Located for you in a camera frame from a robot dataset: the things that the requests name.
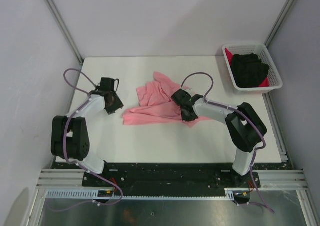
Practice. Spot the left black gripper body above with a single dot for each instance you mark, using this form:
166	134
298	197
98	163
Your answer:
116	104

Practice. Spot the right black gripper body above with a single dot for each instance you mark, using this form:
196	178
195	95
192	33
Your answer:
187	117

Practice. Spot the pink t shirt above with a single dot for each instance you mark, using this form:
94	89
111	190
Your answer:
156	105

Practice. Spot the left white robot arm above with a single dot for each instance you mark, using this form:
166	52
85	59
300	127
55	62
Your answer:
70	137

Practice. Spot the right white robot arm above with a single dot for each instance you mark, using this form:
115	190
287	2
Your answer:
245	127

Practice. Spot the red t shirt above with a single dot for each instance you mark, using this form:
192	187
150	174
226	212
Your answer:
229	56

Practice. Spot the black t shirt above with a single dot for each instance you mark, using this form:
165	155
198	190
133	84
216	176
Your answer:
249	71

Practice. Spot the white plastic basket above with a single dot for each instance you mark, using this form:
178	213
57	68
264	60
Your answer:
245	48

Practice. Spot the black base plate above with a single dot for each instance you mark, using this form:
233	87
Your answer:
174	178

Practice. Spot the left aluminium frame post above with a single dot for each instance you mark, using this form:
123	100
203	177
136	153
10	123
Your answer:
64	29

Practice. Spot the aluminium frame post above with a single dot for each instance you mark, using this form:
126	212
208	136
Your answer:
64	29
287	8

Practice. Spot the grey slotted cable duct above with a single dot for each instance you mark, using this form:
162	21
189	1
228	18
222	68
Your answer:
95	194

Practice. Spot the aluminium frame rail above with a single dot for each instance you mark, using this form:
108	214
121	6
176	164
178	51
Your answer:
269	179

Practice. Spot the right aluminium frame post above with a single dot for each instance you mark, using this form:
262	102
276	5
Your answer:
287	8

